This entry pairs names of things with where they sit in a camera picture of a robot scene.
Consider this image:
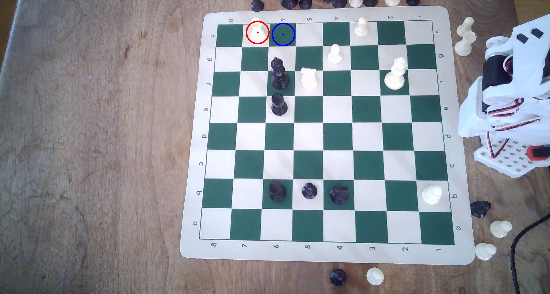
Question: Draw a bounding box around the black chess king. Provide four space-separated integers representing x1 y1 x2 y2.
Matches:
271 57 290 90

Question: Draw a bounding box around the black chess knight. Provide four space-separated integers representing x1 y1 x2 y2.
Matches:
470 200 492 218

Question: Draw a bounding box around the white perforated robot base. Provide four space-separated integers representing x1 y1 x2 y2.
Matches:
474 136 550 178

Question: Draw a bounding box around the black rook b4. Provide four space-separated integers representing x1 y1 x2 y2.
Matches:
329 186 349 205

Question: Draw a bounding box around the black pawn b6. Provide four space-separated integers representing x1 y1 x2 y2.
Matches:
268 181 287 202

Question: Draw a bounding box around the green and cream chess mat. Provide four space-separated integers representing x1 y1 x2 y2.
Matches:
180 5 476 266

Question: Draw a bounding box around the black cable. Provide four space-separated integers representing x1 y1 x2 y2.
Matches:
509 214 550 294

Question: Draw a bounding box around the black chess bishop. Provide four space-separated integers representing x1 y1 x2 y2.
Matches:
271 93 288 116

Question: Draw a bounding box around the white chess rook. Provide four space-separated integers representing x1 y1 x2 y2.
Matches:
300 67 319 91

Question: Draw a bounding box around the white chess queen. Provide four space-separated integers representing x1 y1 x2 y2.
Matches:
384 57 407 90

